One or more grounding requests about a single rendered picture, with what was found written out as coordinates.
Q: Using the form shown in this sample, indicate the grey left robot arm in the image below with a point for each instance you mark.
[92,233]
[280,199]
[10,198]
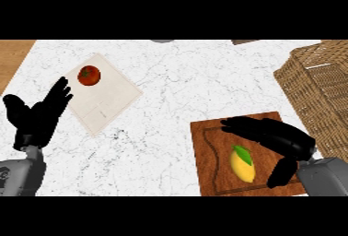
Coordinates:
[22,175]

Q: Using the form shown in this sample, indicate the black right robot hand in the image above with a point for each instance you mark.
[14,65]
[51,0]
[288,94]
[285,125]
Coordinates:
[277,135]

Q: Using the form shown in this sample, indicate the beige placemat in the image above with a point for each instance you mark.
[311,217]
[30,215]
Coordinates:
[104,96]

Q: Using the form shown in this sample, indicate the yellow lemon with green leaf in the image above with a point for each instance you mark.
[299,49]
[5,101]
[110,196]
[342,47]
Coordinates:
[243,165]

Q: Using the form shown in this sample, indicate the brown wicker basket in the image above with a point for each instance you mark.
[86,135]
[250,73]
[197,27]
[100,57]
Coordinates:
[318,92]

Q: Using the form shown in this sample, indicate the grey object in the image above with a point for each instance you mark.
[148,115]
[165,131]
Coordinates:
[163,40]

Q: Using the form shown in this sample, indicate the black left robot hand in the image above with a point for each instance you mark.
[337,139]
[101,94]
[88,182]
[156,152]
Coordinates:
[41,114]

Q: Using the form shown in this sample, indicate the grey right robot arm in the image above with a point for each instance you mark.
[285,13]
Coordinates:
[322,176]

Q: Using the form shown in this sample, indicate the brown object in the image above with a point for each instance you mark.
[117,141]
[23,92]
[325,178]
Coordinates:
[246,41]

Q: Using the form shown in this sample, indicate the red tomato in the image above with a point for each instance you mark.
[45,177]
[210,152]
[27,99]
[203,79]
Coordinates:
[89,75]

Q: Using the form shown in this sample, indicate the brown wooden cutting board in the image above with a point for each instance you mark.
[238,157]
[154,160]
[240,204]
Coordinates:
[216,166]

